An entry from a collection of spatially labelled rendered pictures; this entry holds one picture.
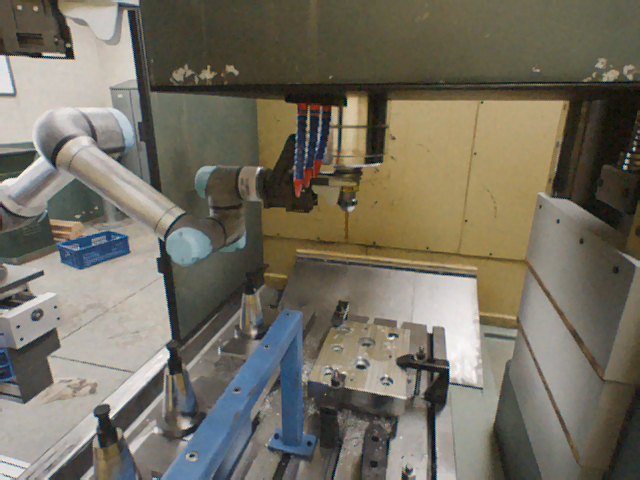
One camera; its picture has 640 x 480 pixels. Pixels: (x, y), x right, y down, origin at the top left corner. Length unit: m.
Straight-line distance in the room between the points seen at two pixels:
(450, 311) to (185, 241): 1.30
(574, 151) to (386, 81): 0.63
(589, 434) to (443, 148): 1.29
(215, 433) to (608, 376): 0.54
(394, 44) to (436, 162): 1.36
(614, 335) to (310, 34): 0.56
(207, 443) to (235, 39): 0.47
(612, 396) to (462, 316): 1.12
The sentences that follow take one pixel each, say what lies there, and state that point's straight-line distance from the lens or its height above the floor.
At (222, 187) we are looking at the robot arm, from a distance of 0.86.
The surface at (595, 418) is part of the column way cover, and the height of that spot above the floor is 1.17.
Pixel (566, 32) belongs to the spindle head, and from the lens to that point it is 0.47.
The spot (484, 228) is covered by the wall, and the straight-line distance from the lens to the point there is 1.87.
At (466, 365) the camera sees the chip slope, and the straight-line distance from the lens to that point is 1.66.
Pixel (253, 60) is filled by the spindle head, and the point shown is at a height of 1.65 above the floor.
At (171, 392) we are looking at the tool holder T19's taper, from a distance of 0.54.
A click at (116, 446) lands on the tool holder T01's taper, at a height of 1.29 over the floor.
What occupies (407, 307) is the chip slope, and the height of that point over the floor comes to 0.76.
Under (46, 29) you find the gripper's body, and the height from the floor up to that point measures 1.69.
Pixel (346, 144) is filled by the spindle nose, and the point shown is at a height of 1.54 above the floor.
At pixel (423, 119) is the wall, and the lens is 1.78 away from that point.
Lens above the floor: 1.60
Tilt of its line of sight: 19 degrees down
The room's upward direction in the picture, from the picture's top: straight up
